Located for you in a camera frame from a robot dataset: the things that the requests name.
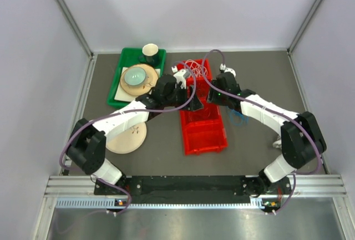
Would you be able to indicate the teal bowl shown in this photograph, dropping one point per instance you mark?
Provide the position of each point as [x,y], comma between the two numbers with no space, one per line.
[134,76]

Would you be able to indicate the beige floral plate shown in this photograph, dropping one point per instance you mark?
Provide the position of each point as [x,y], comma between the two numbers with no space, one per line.
[129,140]

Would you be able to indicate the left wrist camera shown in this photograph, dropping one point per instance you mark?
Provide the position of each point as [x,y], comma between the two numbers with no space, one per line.
[181,76]

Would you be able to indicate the green plastic tray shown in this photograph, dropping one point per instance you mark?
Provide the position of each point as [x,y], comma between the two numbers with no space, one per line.
[128,58]

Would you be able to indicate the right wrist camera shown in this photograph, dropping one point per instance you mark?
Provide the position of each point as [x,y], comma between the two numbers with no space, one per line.
[224,69]

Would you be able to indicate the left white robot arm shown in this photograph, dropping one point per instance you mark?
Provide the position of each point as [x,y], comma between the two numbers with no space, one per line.
[87,144]

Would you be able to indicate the silver finned heat sink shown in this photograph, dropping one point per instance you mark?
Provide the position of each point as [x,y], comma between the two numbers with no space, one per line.
[277,144]

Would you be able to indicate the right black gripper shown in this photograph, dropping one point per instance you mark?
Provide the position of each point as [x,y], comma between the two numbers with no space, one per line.
[212,98]

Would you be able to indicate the red compartment bin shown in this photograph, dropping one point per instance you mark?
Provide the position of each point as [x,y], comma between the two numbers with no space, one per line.
[203,130]

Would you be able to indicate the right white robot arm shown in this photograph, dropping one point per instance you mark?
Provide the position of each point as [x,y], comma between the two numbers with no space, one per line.
[301,137]

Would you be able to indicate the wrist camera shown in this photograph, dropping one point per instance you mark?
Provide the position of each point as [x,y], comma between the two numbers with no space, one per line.
[181,76]
[224,69]

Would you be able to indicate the white square board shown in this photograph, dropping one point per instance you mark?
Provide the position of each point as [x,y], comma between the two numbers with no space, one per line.
[122,95]

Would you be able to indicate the grey slotted cable duct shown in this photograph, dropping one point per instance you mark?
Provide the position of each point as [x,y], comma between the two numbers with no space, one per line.
[115,203]

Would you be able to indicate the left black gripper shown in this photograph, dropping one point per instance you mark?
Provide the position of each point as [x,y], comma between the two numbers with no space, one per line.
[194,105]

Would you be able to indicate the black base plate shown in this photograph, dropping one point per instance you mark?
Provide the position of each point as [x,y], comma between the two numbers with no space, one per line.
[200,189]

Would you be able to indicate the dark green cup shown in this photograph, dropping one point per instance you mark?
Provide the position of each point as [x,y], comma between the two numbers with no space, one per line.
[150,55]

